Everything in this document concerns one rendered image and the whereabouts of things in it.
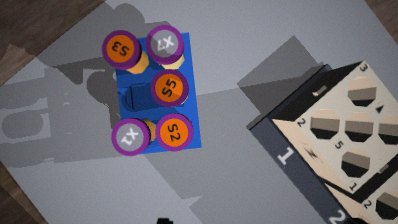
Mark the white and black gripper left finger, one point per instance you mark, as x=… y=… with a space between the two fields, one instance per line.
x=164 y=221

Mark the blue tube rack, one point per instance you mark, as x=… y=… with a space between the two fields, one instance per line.
x=134 y=96

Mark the grey bench mat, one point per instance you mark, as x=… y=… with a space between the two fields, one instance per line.
x=57 y=113

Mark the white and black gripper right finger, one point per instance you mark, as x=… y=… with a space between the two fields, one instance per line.
x=354 y=221

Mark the white bucket adapter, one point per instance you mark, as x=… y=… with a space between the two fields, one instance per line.
x=380 y=192

